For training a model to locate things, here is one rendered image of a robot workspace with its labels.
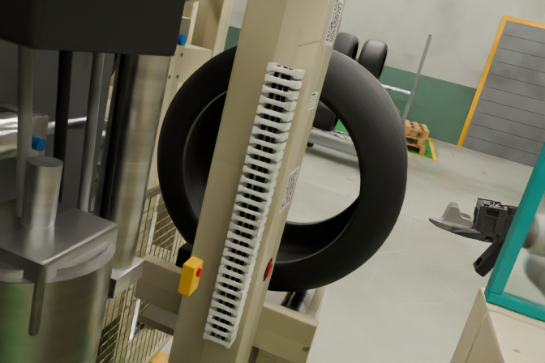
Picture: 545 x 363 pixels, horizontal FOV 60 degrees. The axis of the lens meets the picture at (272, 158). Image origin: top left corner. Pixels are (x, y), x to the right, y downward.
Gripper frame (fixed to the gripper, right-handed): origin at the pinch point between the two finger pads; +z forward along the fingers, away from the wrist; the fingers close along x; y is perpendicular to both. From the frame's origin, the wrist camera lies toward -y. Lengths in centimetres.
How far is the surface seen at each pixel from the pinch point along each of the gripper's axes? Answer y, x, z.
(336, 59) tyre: 34.3, 14.2, 26.2
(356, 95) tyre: 27.9, 17.2, 20.8
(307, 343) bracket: -21.2, 28.2, 21.3
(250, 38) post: 36, 41, 36
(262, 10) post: 40, 41, 34
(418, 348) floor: -118, -142, -20
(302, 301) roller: -19.2, 16.5, 25.5
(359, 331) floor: -114, -136, 13
